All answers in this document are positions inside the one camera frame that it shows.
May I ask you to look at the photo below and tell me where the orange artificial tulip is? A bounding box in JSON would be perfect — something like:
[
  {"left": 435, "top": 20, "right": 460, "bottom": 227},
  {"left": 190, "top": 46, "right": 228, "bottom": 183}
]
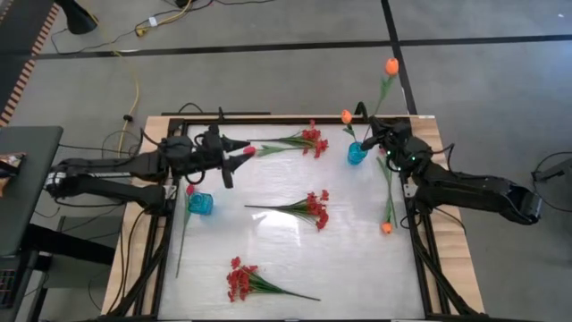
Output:
[
  {"left": 340, "top": 108, "right": 358, "bottom": 144},
  {"left": 364, "top": 56, "right": 400, "bottom": 142},
  {"left": 379, "top": 167, "right": 397, "bottom": 235}
]

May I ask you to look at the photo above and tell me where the black desk base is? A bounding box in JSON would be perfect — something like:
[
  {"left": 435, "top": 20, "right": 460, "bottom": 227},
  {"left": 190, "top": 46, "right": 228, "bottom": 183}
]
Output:
[{"left": 20, "top": 223, "right": 117, "bottom": 322}]

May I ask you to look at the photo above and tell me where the pink-red artificial tulip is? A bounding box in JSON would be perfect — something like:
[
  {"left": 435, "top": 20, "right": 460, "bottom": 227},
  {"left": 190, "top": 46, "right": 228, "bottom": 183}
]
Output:
[{"left": 374, "top": 147, "right": 399, "bottom": 229}]

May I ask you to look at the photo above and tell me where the blue glass vase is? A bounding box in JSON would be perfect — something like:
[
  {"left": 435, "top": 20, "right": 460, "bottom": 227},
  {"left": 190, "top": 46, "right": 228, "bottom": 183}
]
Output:
[
  {"left": 347, "top": 140, "right": 369, "bottom": 166},
  {"left": 187, "top": 191, "right": 215, "bottom": 216}
]

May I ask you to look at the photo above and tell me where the red flower bouquet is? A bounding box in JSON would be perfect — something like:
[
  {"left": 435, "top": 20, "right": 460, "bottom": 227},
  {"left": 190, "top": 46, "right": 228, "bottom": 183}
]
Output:
[
  {"left": 244, "top": 190, "right": 331, "bottom": 233},
  {"left": 225, "top": 256, "right": 322, "bottom": 304},
  {"left": 247, "top": 119, "right": 331, "bottom": 160}
]

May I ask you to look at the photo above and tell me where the colourful snack packet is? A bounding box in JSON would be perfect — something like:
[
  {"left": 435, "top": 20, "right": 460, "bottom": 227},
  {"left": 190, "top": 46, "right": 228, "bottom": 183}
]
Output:
[{"left": 0, "top": 151, "right": 27, "bottom": 198}]

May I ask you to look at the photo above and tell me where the black mat orange-striped edge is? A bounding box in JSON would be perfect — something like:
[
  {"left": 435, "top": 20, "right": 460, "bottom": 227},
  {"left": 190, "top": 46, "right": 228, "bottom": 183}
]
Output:
[{"left": 0, "top": 0, "right": 62, "bottom": 129}]

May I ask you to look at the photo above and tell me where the yellow extension cable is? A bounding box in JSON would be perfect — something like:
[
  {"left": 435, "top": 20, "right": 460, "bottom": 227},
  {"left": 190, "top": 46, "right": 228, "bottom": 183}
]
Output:
[{"left": 133, "top": 0, "right": 196, "bottom": 38}]

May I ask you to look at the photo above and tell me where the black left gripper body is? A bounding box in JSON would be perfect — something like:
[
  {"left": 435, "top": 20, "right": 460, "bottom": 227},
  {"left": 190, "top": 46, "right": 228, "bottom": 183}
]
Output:
[{"left": 178, "top": 132, "right": 234, "bottom": 189}]

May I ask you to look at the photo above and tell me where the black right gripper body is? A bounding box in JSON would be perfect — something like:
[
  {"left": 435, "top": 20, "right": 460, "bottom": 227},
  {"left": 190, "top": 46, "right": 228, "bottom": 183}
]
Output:
[{"left": 373, "top": 119, "right": 415, "bottom": 157}]

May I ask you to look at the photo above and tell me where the dark keyboard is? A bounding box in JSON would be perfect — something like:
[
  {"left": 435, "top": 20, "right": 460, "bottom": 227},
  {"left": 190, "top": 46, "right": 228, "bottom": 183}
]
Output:
[{"left": 0, "top": 267, "right": 19, "bottom": 309}]

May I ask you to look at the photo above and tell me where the red artificial tulip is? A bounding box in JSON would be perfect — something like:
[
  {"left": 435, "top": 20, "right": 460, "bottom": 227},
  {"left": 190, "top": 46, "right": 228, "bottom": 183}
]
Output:
[
  {"left": 242, "top": 143, "right": 309, "bottom": 158},
  {"left": 174, "top": 182, "right": 198, "bottom": 279}
]

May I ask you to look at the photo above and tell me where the grey desk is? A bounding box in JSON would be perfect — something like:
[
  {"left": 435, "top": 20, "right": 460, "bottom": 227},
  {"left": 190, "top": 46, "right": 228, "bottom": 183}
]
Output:
[{"left": 0, "top": 125, "right": 64, "bottom": 257}]

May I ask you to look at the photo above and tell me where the thin yellow cable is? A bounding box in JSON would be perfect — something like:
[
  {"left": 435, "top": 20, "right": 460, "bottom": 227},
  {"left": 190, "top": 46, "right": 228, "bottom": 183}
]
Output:
[{"left": 87, "top": 6, "right": 142, "bottom": 157}]

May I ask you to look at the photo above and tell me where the black table frame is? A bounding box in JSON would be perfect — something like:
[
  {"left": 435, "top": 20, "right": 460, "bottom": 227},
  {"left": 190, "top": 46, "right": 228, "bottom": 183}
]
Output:
[{"left": 100, "top": 112, "right": 486, "bottom": 322}]

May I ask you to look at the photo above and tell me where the black floor stand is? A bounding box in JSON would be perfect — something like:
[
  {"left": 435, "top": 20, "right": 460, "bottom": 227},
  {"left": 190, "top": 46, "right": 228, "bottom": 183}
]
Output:
[{"left": 54, "top": 0, "right": 99, "bottom": 36}]

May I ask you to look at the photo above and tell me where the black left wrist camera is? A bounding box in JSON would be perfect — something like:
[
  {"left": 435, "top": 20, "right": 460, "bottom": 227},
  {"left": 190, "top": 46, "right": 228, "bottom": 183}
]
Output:
[{"left": 203, "top": 123, "right": 223, "bottom": 151}]

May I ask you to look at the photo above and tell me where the dark stand foot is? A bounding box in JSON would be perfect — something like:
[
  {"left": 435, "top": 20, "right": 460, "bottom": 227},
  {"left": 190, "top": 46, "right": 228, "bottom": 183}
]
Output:
[{"left": 531, "top": 157, "right": 572, "bottom": 183}]

